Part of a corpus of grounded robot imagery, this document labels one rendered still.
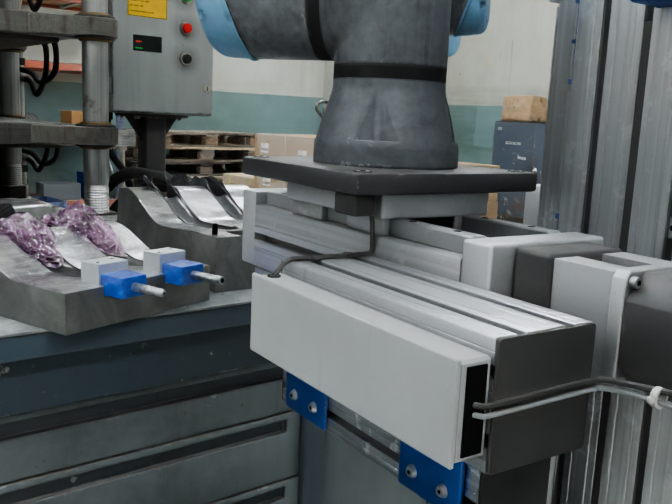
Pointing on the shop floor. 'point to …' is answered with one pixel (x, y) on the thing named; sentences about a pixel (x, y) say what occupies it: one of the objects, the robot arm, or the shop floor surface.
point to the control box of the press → (157, 72)
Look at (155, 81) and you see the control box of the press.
